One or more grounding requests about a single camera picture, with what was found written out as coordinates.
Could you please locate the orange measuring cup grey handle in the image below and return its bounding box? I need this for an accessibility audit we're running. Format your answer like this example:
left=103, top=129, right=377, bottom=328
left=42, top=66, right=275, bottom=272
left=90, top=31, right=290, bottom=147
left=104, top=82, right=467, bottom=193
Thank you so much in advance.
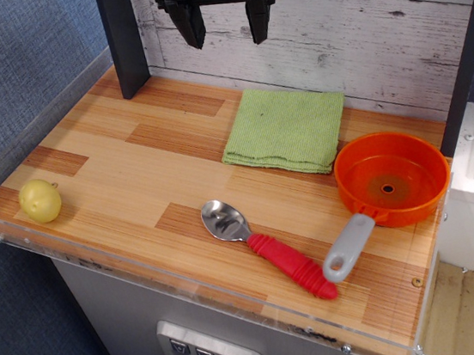
left=323, top=132, right=451, bottom=283

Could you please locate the yellow toy potato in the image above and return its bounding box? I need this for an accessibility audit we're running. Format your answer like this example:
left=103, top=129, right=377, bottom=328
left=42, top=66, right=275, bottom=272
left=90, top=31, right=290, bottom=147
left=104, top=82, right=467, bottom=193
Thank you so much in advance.
left=18, top=179, right=62, bottom=223

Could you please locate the green folded cloth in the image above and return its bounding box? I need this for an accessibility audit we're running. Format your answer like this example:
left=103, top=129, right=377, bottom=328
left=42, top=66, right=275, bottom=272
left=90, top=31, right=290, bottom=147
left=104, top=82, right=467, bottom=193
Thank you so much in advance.
left=222, top=89, right=345, bottom=174

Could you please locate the grey toy fridge cabinet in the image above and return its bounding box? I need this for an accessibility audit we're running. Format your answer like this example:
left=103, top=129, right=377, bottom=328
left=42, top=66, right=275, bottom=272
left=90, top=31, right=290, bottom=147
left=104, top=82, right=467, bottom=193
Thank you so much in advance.
left=50, top=217, right=389, bottom=355

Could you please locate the clear acrylic table guard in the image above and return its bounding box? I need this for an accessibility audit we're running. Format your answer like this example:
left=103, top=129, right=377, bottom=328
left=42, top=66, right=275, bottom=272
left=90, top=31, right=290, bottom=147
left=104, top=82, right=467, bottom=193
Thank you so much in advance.
left=0, top=5, right=474, bottom=355

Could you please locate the metal spoon red handle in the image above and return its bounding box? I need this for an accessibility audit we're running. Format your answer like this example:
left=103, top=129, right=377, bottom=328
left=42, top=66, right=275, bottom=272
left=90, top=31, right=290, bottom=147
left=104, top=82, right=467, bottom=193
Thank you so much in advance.
left=201, top=199, right=338, bottom=300

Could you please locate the black vertical post right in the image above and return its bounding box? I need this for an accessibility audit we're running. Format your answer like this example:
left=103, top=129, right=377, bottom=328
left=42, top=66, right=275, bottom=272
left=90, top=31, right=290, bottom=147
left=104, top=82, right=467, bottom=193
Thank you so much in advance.
left=428, top=0, right=474, bottom=157

